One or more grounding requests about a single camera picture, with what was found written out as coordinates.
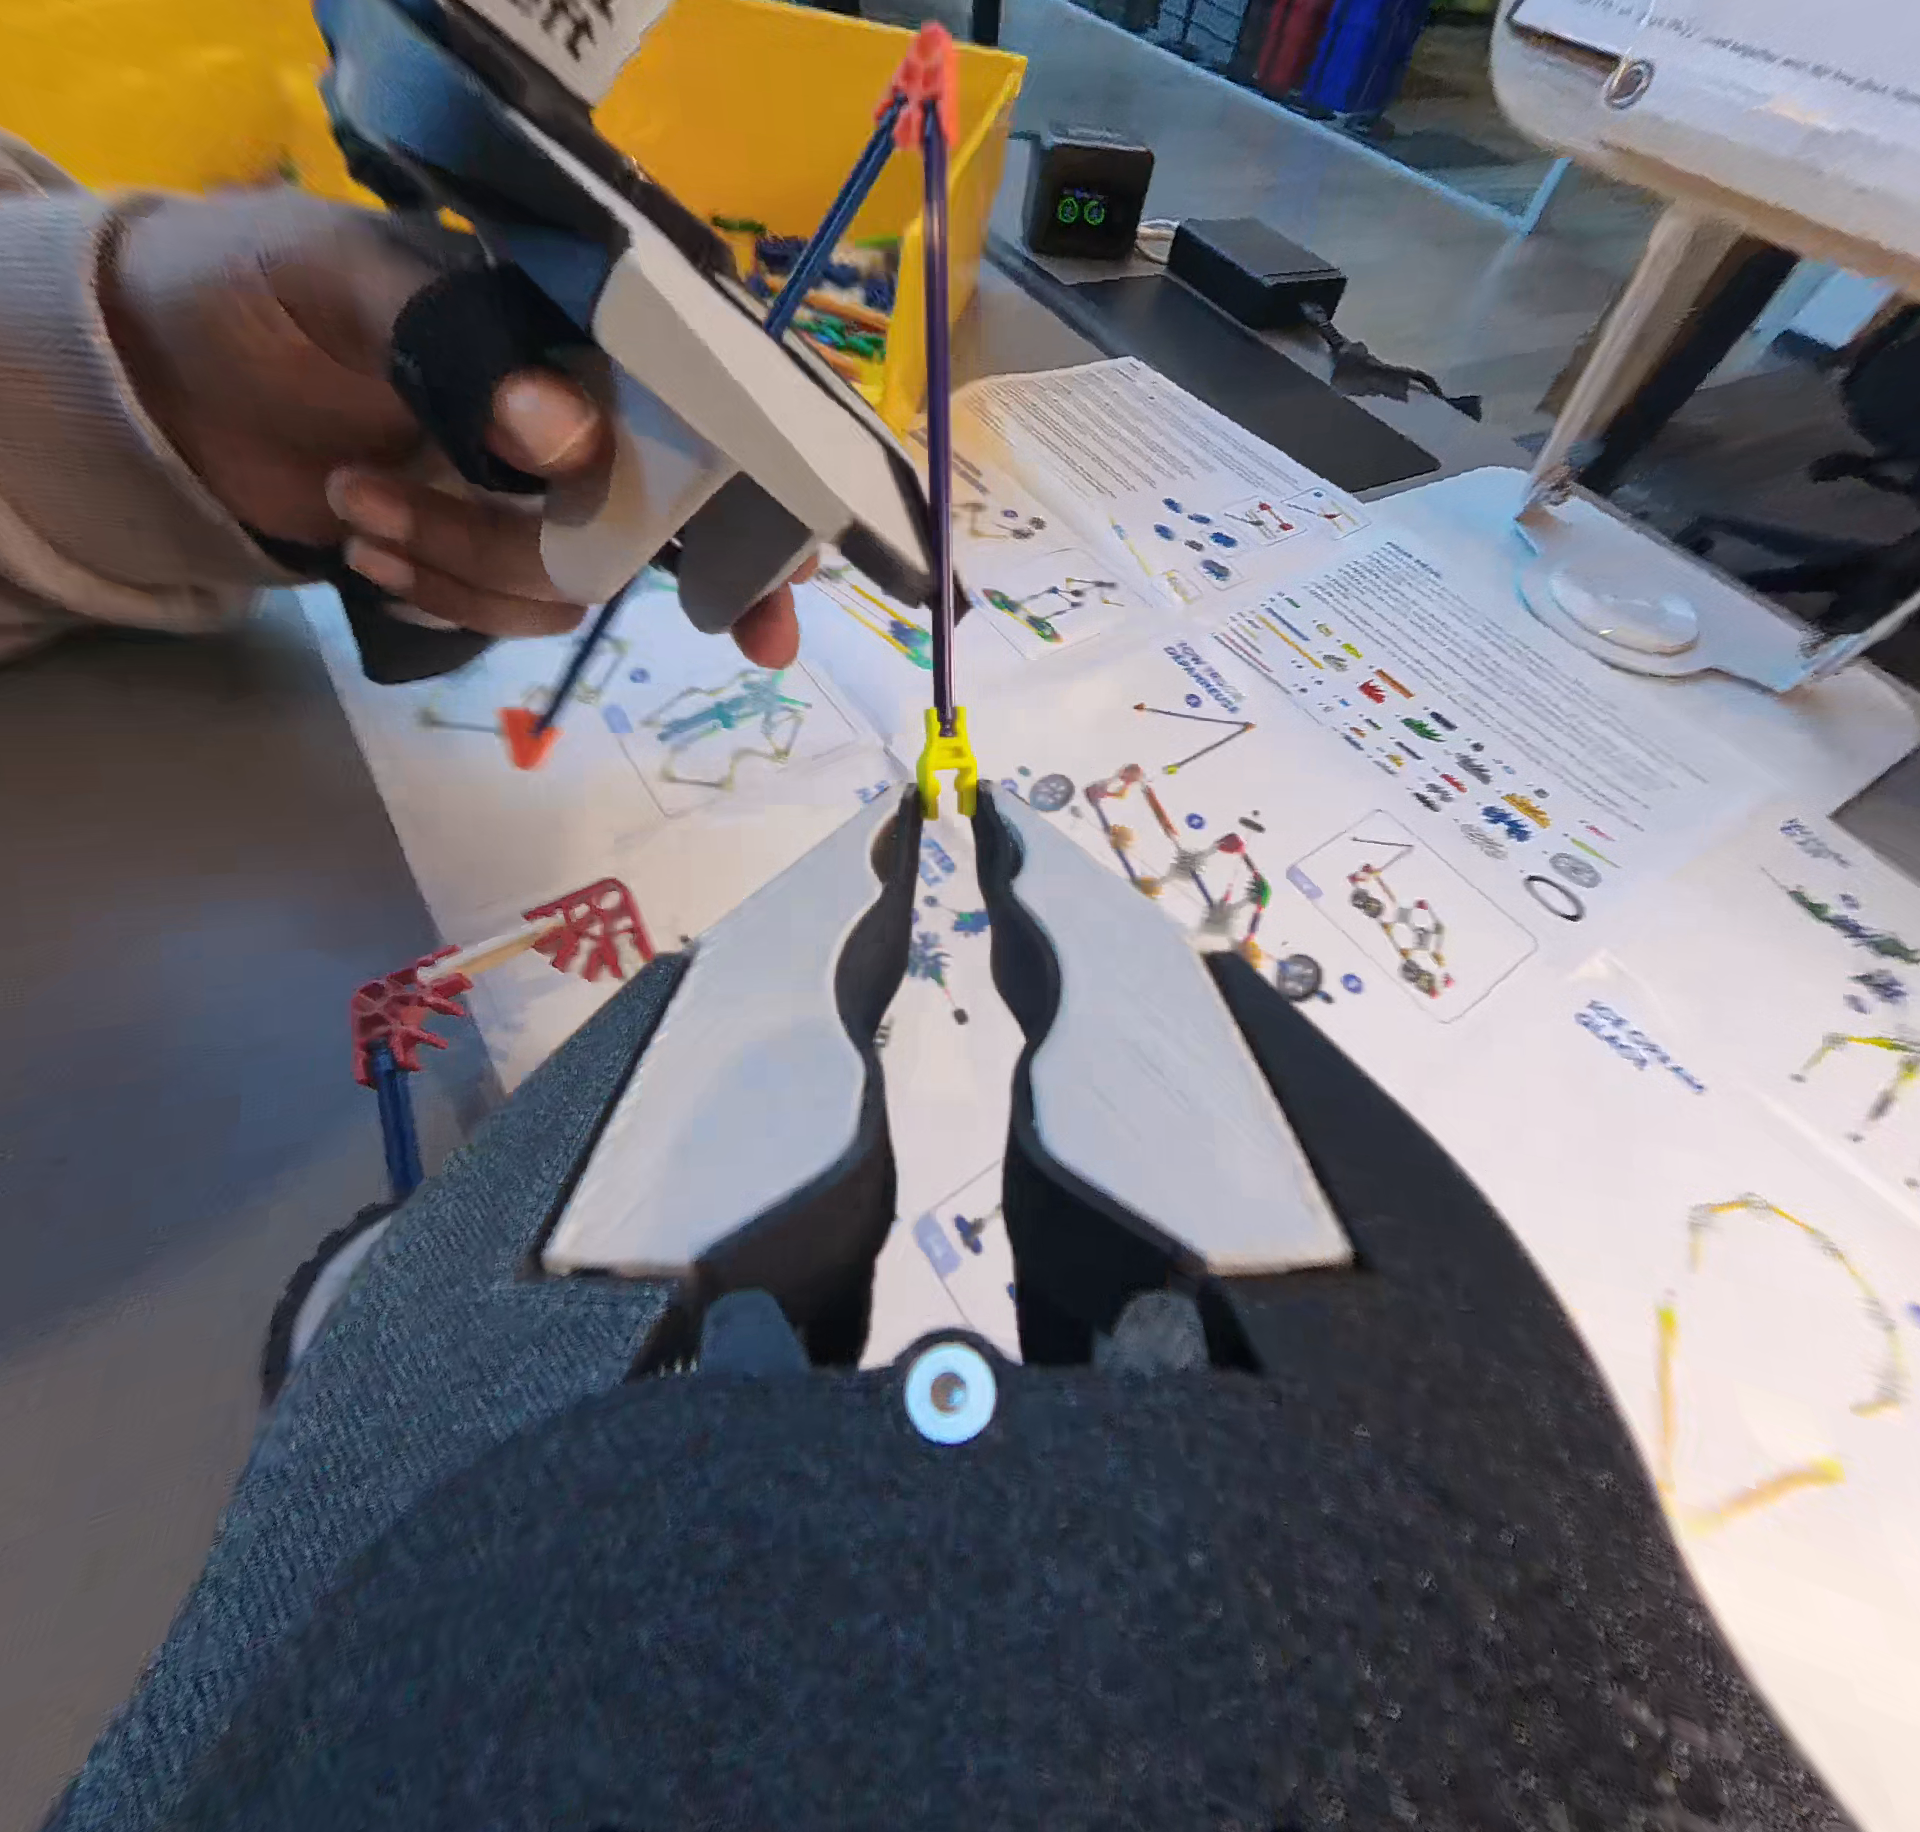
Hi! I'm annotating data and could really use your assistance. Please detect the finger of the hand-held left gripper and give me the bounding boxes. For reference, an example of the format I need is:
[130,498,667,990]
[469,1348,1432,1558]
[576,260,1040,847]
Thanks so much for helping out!
[587,207,965,623]

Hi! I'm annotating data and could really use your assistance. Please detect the colourful rod and connector model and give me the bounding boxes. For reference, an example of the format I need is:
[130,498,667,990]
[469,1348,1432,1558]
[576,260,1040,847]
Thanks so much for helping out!
[351,873,661,1210]

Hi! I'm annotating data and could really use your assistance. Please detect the black power adapter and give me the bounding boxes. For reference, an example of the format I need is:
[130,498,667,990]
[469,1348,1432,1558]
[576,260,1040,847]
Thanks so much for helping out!
[1166,212,1351,334]

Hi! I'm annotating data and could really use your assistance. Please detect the white instruction sheet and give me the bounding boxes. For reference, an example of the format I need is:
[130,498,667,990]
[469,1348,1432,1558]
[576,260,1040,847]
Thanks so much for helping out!
[305,356,1920,1832]

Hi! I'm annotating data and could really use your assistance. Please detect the black adapter cable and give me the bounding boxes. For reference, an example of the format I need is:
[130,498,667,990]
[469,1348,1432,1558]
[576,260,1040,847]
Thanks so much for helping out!
[1315,318,1486,417]

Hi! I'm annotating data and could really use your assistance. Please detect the blue rods with orange connector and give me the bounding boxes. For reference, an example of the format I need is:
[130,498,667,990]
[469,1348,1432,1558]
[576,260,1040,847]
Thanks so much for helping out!
[500,23,986,822]

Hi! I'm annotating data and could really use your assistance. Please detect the yellow plastic bin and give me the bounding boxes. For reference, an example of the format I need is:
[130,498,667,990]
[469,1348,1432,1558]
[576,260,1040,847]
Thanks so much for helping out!
[598,0,1030,411]
[0,0,394,204]

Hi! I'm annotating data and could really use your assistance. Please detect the black toy wheel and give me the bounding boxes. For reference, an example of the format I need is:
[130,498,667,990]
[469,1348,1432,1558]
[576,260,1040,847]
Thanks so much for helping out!
[262,1198,411,1404]

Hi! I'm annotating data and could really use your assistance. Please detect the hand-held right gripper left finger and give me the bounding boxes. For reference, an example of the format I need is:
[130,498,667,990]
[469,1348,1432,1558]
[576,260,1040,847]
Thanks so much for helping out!
[540,790,919,1354]

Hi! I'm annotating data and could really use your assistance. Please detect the white stand base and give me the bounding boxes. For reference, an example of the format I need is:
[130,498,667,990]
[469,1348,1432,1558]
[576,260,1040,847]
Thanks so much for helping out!
[1508,199,1920,698]

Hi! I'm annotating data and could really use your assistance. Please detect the small black display box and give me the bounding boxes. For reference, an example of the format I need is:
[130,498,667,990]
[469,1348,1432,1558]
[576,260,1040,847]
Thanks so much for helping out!
[1022,126,1162,262]

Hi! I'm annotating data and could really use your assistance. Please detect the grey desk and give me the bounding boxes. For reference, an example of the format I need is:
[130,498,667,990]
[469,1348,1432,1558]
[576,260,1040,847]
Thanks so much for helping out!
[0,212,1920,1832]

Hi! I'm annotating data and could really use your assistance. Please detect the person's left forearm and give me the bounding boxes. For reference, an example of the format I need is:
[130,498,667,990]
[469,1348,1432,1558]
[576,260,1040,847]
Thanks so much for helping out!
[0,138,188,656]

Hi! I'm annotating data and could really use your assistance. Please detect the black desk mat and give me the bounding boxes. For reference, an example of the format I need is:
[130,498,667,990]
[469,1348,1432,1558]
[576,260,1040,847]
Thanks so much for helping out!
[986,244,1447,498]

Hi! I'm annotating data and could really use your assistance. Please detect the pile of toy rods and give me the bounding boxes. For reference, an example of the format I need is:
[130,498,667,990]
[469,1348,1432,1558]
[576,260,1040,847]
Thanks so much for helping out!
[704,207,906,369]

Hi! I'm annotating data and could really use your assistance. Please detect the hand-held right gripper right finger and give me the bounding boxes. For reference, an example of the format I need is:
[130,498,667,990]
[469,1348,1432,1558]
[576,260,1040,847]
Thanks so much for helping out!
[976,790,1351,1354]

